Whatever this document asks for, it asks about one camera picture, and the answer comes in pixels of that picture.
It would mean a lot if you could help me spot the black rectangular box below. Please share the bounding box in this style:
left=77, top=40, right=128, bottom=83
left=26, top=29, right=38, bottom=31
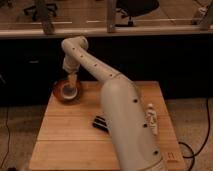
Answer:
left=92, top=116, right=108, bottom=132

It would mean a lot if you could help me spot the orange ceramic bowl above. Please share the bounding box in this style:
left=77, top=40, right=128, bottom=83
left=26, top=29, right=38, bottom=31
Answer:
left=52, top=79, right=81, bottom=102

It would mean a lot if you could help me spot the white ceramic cup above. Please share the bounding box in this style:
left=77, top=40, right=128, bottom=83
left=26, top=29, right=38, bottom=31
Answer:
left=62, top=84, right=77, bottom=98

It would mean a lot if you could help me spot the black office chair right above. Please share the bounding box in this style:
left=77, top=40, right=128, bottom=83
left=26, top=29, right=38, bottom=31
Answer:
left=107, top=0, right=159, bottom=31

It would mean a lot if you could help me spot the black office chair left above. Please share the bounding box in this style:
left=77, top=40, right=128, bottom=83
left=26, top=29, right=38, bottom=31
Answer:
left=23, top=0, right=58, bottom=21

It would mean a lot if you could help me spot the black office chair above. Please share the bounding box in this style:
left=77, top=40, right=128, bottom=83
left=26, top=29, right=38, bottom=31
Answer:
left=23, top=0, right=58, bottom=21
left=107, top=0, right=159, bottom=31

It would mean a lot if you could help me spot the black cable on floor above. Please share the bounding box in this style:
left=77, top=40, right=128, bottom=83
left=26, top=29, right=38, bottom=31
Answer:
left=178, top=97, right=213, bottom=171

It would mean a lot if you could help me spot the small white figurine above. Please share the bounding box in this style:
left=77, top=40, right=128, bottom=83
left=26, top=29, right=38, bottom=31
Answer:
left=146, top=103, right=158, bottom=135

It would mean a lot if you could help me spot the thin black cable left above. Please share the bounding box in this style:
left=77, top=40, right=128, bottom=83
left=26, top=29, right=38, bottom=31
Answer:
left=0, top=106, right=11, bottom=169

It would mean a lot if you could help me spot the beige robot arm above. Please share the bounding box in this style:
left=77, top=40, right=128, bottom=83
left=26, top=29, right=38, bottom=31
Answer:
left=61, top=36, right=167, bottom=171

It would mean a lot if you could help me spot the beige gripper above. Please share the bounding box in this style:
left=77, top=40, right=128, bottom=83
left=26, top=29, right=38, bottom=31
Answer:
left=62, top=57, right=79, bottom=84

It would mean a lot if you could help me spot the wooden table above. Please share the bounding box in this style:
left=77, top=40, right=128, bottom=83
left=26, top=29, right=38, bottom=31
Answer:
left=29, top=81, right=186, bottom=171

